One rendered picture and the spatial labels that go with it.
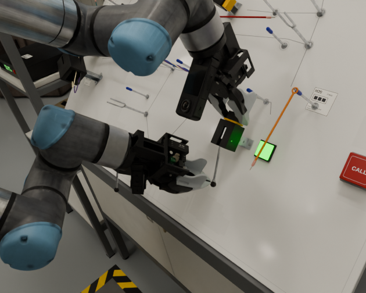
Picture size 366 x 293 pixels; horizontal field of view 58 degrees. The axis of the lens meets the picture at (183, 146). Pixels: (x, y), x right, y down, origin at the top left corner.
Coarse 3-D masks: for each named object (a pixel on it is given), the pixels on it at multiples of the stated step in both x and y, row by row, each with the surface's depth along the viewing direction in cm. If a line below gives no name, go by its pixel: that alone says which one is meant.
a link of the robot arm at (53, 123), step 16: (48, 112) 52; (64, 112) 54; (48, 128) 51; (64, 128) 52; (80, 128) 54; (96, 128) 55; (32, 144) 53; (48, 144) 52; (64, 144) 53; (80, 144) 54; (96, 144) 55; (48, 160) 55; (64, 160) 55; (80, 160) 57; (96, 160) 57
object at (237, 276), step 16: (112, 176) 106; (128, 192) 99; (144, 208) 96; (160, 224) 92; (176, 224) 84; (192, 240) 80; (208, 256) 78; (224, 256) 74; (224, 272) 75; (240, 272) 70; (240, 288) 73; (256, 288) 67
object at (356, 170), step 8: (352, 152) 57; (352, 160) 57; (360, 160) 56; (344, 168) 58; (352, 168) 57; (360, 168) 56; (344, 176) 57; (352, 176) 57; (360, 176) 56; (360, 184) 55
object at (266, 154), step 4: (260, 140) 73; (260, 144) 72; (268, 144) 71; (272, 144) 71; (260, 148) 72; (264, 148) 71; (268, 148) 71; (272, 148) 70; (256, 152) 72; (264, 152) 71; (268, 152) 70; (272, 152) 70; (260, 156) 71; (264, 156) 71; (268, 156) 70; (268, 160) 70
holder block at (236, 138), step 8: (224, 120) 70; (216, 128) 71; (232, 128) 68; (240, 128) 69; (216, 136) 70; (224, 136) 69; (232, 136) 69; (240, 136) 70; (216, 144) 70; (224, 144) 68; (232, 144) 70
